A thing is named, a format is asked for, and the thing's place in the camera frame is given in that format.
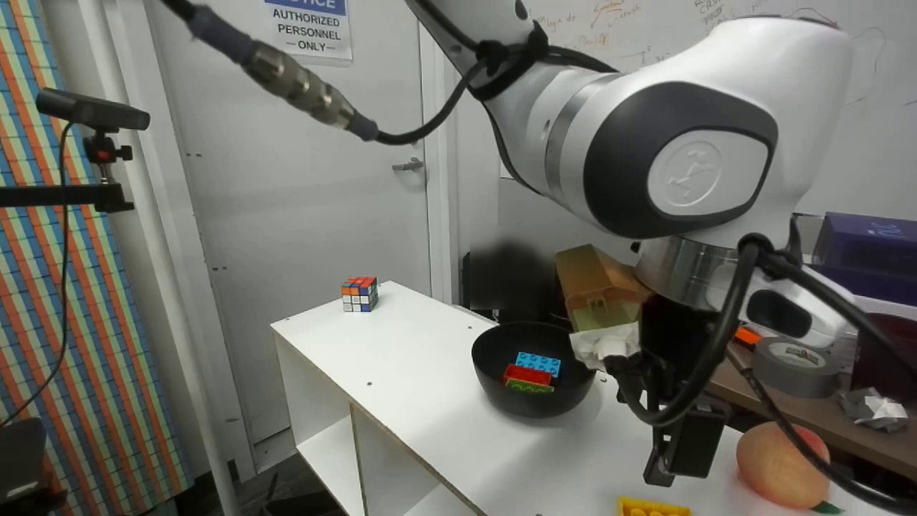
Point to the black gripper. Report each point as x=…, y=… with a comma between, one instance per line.
x=675, y=383

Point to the yellow toy brick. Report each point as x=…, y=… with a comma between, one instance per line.
x=654, y=509

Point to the blue toy brick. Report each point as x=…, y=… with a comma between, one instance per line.
x=540, y=362

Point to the green toy brick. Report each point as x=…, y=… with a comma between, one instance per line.
x=526, y=387

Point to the red toy brick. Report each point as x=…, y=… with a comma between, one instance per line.
x=529, y=377

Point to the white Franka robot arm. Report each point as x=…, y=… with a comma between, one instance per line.
x=573, y=115

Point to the black bowl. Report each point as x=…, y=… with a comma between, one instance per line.
x=535, y=402

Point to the toy peach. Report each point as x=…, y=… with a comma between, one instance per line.
x=778, y=468

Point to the orange utility knife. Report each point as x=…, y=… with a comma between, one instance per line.
x=750, y=337

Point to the brown wooden desk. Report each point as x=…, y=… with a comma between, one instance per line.
x=861, y=449

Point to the crumpled silver foil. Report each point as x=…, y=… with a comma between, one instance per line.
x=876, y=409

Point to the black hard carry case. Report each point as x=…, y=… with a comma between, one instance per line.
x=512, y=289

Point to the dark blue box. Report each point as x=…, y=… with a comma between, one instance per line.
x=869, y=254

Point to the white shelf table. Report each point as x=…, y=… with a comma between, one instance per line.
x=410, y=373

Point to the multicolour puzzle cube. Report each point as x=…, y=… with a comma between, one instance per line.
x=360, y=294

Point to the authorized personnel door sign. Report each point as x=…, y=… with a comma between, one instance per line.
x=308, y=23

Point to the grey duct tape roll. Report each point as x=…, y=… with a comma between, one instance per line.
x=797, y=367

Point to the tan taped wrist camera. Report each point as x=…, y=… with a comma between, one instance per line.
x=596, y=281

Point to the multicolour striped wall panel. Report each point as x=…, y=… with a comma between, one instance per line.
x=59, y=317

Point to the black camera stand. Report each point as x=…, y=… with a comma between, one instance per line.
x=59, y=195

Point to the black exterior camera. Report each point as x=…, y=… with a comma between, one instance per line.
x=91, y=109

